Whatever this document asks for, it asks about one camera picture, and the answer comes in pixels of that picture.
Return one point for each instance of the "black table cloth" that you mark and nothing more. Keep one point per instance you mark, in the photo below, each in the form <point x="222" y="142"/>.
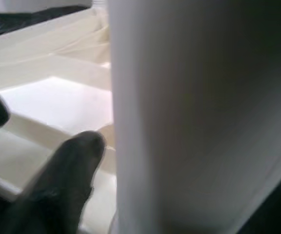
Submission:
<point x="21" y="22"/>

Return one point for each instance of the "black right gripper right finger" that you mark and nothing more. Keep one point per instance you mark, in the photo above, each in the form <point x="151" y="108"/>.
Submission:
<point x="277" y="209"/>

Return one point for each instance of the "white plastic table leg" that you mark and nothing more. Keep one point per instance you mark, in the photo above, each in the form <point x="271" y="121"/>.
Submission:
<point x="191" y="97"/>

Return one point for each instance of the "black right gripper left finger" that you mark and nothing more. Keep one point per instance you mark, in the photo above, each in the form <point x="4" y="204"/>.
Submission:
<point x="62" y="182"/>

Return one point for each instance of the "white plastic table top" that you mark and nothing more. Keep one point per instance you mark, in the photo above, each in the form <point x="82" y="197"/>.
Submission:
<point x="57" y="107"/>

